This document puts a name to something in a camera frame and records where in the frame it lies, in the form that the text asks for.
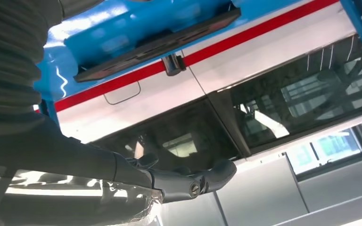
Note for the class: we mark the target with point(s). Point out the building window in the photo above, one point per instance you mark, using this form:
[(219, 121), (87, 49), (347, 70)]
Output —
[(324, 149)]

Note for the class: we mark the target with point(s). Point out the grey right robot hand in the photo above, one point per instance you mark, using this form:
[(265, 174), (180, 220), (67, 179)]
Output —
[(59, 174)]

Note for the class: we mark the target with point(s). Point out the white car with red stripe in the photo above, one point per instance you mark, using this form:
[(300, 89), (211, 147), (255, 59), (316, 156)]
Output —
[(262, 53)]

